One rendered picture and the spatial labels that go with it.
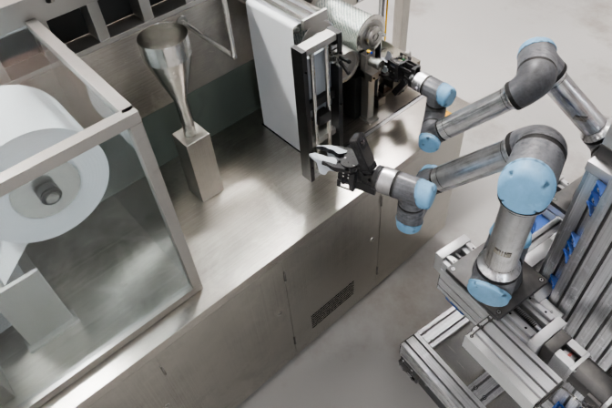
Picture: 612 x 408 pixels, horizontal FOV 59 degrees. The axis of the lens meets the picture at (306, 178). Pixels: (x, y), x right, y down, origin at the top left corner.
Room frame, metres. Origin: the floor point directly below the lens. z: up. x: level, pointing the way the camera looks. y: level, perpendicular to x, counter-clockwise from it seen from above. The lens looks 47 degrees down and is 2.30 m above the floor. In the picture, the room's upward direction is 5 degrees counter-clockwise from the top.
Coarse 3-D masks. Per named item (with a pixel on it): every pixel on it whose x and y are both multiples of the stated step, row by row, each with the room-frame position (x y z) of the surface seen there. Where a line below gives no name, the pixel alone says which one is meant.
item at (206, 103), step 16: (224, 80) 1.67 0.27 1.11; (240, 80) 1.71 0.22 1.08; (256, 80) 1.75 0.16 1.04; (192, 96) 1.58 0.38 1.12; (208, 96) 1.62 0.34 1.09; (224, 96) 1.66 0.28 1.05; (240, 96) 1.70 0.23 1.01; (256, 96) 1.75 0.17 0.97; (160, 112) 1.50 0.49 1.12; (176, 112) 1.53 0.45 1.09; (192, 112) 1.57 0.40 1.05; (208, 112) 1.61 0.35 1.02; (224, 112) 1.65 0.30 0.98; (240, 112) 1.69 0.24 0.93; (160, 128) 1.48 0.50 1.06; (176, 128) 1.52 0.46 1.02; (208, 128) 1.60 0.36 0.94; (160, 144) 1.47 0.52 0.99; (160, 160) 1.46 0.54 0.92
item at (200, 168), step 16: (160, 48) 1.37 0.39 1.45; (160, 80) 1.27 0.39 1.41; (176, 80) 1.27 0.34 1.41; (176, 96) 1.28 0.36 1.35; (192, 128) 1.30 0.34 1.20; (176, 144) 1.31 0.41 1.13; (192, 144) 1.27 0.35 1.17; (208, 144) 1.30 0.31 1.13; (192, 160) 1.26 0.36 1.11; (208, 160) 1.29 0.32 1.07; (192, 176) 1.27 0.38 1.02; (208, 176) 1.28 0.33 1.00; (208, 192) 1.27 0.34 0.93
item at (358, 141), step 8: (352, 136) 1.07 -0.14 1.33; (360, 136) 1.06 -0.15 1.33; (352, 144) 1.04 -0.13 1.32; (360, 144) 1.04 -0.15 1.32; (368, 144) 1.06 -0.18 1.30; (360, 152) 1.03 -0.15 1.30; (368, 152) 1.04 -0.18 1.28; (360, 160) 1.02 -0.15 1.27; (368, 160) 1.03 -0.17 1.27; (368, 168) 1.01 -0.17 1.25
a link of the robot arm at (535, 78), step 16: (528, 64) 1.32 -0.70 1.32; (544, 64) 1.31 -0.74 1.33; (512, 80) 1.31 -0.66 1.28; (528, 80) 1.27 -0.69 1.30; (544, 80) 1.26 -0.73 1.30; (496, 96) 1.30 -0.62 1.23; (512, 96) 1.26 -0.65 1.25; (528, 96) 1.25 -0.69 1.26; (464, 112) 1.33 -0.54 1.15; (480, 112) 1.30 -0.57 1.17; (496, 112) 1.28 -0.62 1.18; (432, 128) 1.36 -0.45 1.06; (448, 128) 1.33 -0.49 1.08; (464, 128) 1.31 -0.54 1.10; (432, 144) 1.32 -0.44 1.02
